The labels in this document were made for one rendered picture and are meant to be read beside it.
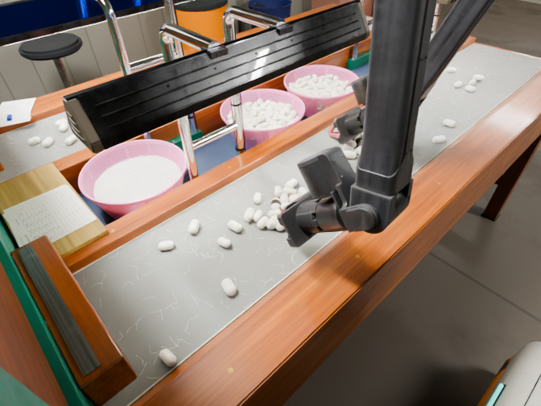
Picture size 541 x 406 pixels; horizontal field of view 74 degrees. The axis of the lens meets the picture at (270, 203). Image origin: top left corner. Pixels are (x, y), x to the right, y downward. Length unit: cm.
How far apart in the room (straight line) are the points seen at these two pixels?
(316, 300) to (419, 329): 97
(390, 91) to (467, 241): 157
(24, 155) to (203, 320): 77
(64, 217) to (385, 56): 71
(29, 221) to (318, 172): 64
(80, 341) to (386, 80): 51
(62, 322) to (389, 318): 123
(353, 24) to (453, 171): 42
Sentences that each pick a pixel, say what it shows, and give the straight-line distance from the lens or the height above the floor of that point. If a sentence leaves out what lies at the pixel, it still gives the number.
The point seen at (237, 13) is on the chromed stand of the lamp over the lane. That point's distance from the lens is 80.
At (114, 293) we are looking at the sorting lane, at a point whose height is 74.
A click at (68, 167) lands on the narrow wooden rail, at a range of 108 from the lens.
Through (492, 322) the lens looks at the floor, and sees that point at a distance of 172.
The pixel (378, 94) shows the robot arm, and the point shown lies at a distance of 45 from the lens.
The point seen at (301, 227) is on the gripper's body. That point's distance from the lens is 61.
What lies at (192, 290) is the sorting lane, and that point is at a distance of 72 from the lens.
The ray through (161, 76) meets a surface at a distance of 58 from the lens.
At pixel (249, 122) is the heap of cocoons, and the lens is 116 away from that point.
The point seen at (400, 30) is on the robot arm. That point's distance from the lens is 43.
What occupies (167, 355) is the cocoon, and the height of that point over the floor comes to 76.
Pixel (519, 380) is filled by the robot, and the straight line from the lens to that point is 130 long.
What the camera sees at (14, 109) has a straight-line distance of 146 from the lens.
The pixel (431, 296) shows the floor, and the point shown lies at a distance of 169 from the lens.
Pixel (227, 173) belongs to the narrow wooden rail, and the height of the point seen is 76.
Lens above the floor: 132
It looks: 43 degrees down
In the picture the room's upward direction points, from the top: 2 degrees counter-clockwise
